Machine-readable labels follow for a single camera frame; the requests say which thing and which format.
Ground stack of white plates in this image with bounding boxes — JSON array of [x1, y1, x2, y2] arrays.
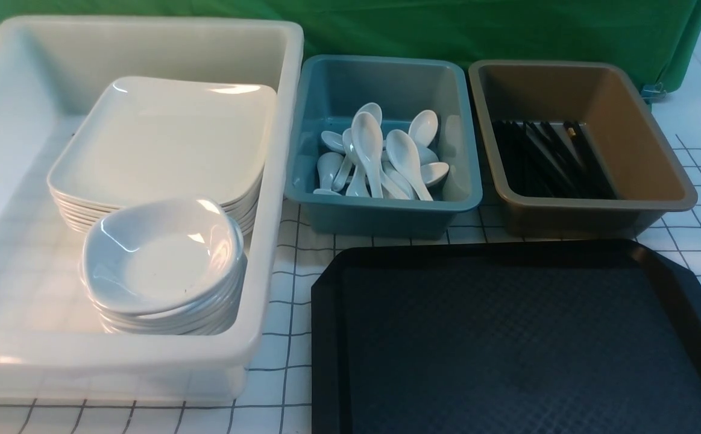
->
[[49, 180, 262, 234]]

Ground white spoon in bin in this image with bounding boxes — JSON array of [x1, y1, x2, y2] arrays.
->
[[356, 102, 383, 125], [386, 129, 433, 201], [408, 110, 439, 148], [420, 162, 450, 189], [332, 128, 354, 192], [316, 152, 344, 190]]

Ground large white plastic bin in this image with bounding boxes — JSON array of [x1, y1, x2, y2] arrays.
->
[[0, 16, 304, 406]]

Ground black chopsticks in bin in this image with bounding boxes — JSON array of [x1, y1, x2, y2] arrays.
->
[[492, 121, 618, 200]]

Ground white square bowl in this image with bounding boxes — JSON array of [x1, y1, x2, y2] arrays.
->
[[80, 196, 246, 315]]

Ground teal plastic spoon bin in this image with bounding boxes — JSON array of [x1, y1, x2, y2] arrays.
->
[[284, 55, 483, 239]]

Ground brown plastic chopstick bin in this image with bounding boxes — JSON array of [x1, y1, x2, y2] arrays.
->
[[468, 60, 698, 239]]

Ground black serving tray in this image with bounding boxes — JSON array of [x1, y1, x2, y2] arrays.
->
[[311, 239, 701, 433]]

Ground green cloth backdrop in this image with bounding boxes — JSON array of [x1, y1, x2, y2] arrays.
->
[[0, 1, 701, 92]]

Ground large white rectangular plate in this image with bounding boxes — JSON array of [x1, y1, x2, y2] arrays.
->
[[47, 76, 277, 209]]

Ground stack of white bowls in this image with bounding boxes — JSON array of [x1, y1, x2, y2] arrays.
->
[[78, 253, 248, 335]]

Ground white ceramic soup spoon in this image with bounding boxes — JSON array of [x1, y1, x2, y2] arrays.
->
[[351, 111, 383, 199]]

